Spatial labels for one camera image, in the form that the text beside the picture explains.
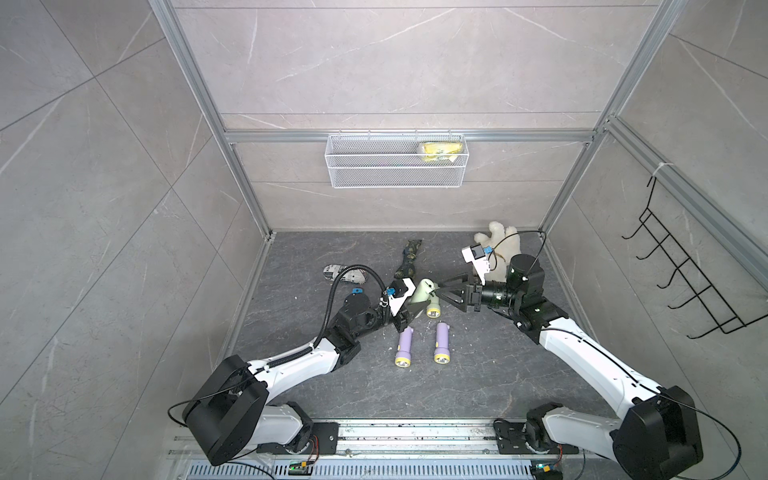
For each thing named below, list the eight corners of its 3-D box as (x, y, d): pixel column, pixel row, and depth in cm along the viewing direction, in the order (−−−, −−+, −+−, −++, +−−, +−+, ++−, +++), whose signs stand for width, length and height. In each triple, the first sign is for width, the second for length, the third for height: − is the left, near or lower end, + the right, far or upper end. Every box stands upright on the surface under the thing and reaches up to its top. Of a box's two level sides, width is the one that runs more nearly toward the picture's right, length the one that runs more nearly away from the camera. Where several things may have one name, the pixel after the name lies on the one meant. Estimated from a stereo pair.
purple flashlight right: (434, 364, 88) (435, 360, 85) (433, 326, 96) (434, 322, 93) (449, 365, 88) (450, 361, 85) (447, 327, 95) (448, 322, 93)
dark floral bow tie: (395, 277, 108) (395, 272, 105) (407, 242, 119) (407, 236, 117) (412, 281, 107) (413, 276, 104) (423, 245, 118) (423, 240, 115)
